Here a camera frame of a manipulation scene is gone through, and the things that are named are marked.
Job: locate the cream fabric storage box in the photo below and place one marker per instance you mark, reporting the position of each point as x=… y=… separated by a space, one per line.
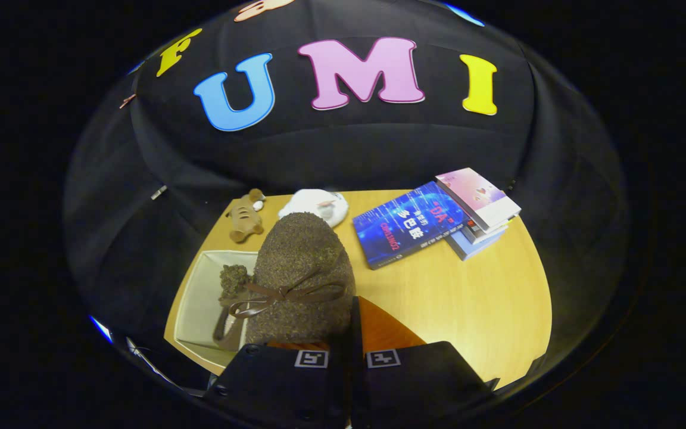
x=200 y=304

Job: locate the red clip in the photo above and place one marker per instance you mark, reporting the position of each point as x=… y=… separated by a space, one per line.
x=127 y=101

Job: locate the brown striped plush toy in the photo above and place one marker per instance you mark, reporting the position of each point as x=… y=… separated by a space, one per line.
x=245 y=217

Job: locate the blue cover book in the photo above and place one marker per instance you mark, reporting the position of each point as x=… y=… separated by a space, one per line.
x=405 y=226

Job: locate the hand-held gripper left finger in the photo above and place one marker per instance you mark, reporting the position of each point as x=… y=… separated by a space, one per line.
x=277 y=381

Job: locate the light blue book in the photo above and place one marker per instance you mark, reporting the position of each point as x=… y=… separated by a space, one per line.
x=474 y=247

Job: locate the black backdrop cloth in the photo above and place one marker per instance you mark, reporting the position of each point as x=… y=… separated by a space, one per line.
x=343 y=149

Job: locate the brown fuzzy shoe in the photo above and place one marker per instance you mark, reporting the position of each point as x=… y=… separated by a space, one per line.
x=233 y=280
x=301 y=256

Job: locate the pink and white book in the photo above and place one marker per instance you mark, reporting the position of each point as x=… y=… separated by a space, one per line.
x=477 y=196

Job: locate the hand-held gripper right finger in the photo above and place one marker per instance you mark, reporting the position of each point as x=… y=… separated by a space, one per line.
x=356 y=369

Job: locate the white clip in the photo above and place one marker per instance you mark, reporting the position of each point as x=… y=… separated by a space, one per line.
x=158 y=192

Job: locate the white plush toy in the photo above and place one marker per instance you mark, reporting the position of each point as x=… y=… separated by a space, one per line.
x=313 y=205

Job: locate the dark spine book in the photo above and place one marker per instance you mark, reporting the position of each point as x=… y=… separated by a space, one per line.
x=483 y=233

